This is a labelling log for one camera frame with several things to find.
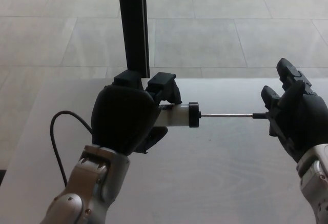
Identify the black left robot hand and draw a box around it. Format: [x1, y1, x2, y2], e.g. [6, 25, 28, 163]
[91, 70, 183, 156]

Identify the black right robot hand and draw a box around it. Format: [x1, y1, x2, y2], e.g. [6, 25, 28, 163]
[260, 57, 328, 163]

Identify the white air pump black handle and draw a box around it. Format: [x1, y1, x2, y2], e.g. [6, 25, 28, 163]
[156, 101, 277, 137]

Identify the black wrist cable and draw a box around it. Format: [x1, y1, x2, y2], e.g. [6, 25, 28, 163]
[50, 110, 94, 187]

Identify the black vertical post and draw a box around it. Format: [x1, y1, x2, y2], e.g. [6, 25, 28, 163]
[116, 0, 151, 79]

